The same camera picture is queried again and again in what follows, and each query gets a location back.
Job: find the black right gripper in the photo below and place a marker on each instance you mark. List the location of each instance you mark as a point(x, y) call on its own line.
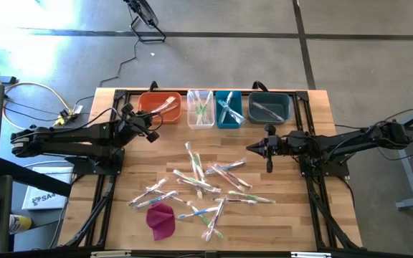
point(294, 145)

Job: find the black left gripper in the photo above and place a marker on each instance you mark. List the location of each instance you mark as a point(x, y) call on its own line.
point(122, 129)

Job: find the purple toothbrush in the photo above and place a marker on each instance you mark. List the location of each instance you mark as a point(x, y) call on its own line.
point(192, 185)
point(170, 196)
point(237, 176)
point(214, 218)
point(267, 111)
point(235, 201)
point(147, 191)

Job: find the blue toothbrush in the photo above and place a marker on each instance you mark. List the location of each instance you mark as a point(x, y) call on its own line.
point(226, 166)
point(234, 116)
point(226, 105)
point(197, 213)
point(231, 111)
point(156, 200)

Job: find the green toothbrush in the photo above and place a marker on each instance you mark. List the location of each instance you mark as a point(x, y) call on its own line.
point(203, 113)
point(206, 221)
point(194, 107)
point(251, 197)
point(206, 105)
point(200, 166)
point(194, 159)
point(195, 180)

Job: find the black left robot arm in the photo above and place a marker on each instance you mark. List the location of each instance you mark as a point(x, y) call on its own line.
point(66, 138)

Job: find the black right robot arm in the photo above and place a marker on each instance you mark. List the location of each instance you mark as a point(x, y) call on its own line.
point(353, 141)

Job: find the orange plastic bin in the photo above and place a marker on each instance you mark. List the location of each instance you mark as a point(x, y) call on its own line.
point(145, 104)

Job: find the dark slate plastic bin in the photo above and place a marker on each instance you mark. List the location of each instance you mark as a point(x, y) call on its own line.
point(278, 100)

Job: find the clear plastic bin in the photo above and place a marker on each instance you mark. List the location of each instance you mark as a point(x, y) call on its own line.
point(210, 123)

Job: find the teal plastic bin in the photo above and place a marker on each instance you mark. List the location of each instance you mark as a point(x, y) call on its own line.
point(237, 96)

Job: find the yellow plug cluster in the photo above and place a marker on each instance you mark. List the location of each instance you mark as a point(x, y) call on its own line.
point(65, 116)

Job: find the magenta folded cloth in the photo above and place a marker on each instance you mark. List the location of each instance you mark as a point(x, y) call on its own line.
point(160, 222)

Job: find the black floor fan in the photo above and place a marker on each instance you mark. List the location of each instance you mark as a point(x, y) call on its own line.
point(143, 10)

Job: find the black side desk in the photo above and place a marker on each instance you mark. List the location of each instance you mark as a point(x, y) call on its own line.
point(31, 175)

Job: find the white printed box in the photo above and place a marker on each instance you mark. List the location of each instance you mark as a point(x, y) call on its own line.
point(45, 200)

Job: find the yellow can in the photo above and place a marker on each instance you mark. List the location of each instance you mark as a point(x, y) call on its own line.
point(20, 224)

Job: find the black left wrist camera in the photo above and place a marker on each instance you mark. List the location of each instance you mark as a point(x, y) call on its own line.
point(136, 123)

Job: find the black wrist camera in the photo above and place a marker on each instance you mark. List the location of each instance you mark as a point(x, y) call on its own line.
point(276, 146)
point(136, 123)

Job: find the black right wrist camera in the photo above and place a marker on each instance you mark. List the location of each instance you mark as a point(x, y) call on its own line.
point(276, 146)

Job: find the silver metal bracket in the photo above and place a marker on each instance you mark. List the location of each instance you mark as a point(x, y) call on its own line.
point(310, 255)
point(109, 254)

